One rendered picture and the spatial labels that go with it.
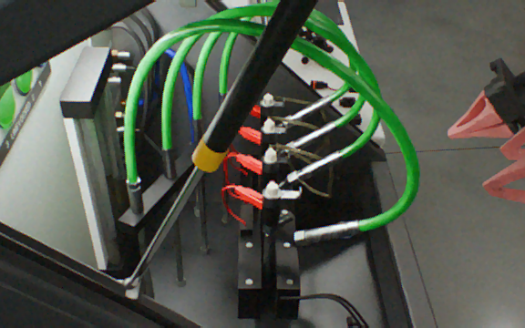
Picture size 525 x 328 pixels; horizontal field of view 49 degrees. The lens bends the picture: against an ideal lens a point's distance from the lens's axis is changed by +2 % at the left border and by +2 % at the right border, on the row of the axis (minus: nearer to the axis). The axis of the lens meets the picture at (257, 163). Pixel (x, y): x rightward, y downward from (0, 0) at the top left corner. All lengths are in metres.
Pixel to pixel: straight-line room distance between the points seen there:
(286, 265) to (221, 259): 0.24
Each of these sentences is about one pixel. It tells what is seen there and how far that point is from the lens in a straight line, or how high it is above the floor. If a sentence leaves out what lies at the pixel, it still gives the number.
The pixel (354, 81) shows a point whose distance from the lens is 0.60.
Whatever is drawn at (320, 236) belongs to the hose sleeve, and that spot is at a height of 1.16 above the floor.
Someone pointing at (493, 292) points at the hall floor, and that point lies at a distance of 2.35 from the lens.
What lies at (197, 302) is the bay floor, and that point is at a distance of 1.09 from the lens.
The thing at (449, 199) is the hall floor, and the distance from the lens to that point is 2.66.
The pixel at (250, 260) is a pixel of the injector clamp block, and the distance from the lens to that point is 0.95.
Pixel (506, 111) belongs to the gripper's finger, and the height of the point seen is 1.31.
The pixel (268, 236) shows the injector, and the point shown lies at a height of 1.05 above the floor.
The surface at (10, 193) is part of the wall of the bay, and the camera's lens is 0.64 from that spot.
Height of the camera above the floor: 1.70
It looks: 39 degrees down
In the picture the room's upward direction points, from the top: 2 degrees clockwise
